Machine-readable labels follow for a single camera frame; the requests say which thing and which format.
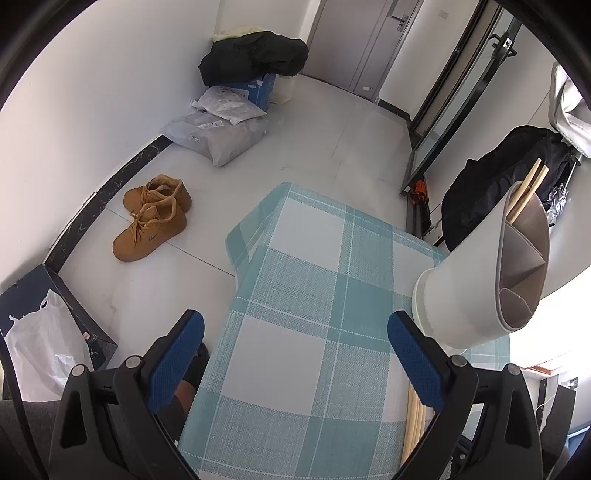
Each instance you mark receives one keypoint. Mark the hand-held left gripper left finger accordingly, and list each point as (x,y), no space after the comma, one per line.
(178,362)

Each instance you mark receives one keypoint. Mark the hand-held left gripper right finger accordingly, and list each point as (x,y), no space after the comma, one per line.
(415,364)

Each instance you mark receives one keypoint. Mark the wooden chopstick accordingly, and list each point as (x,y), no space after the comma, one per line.
(535,187)
(415,424)
(422,417)
(531,177)
(407,424)

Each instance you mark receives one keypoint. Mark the white utensil holder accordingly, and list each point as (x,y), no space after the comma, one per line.
(461,286)

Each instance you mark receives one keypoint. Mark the teal checkered tablecloth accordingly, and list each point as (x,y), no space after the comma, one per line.
(300,300)

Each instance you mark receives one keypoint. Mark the brown suede shoe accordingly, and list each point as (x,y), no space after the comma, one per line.
(159,191)
(147,233)

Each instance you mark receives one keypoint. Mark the white plastic bag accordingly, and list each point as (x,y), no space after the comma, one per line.
(41,350)

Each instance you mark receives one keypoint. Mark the dark blue box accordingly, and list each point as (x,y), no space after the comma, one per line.
(27,286)

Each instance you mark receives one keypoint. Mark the orange black tool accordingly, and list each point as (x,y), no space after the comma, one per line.
(419,191)

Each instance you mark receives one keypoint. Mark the black backpack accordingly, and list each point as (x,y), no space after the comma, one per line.
(489,184)

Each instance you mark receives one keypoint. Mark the silver folded umbrella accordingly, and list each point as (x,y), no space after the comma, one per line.
(556,203)

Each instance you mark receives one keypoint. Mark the grey parcel bag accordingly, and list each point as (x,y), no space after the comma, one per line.
(221,141)

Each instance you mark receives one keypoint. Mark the white parcel bag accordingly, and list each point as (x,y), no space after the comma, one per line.
(231,104)

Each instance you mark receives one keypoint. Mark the glass sliding door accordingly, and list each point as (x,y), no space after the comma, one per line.
(457,87)

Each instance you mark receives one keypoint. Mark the blue cardboard box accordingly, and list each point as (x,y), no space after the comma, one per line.
(261,92)

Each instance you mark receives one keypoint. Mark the white sack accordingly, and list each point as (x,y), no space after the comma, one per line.
(284,90)

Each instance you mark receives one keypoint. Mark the white hanging cloth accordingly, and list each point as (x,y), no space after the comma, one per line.
(570,110)

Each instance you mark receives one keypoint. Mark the black jacket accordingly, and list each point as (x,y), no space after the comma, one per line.
(254,55)

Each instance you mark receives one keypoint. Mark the grey door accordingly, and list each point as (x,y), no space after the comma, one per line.
(360,41)

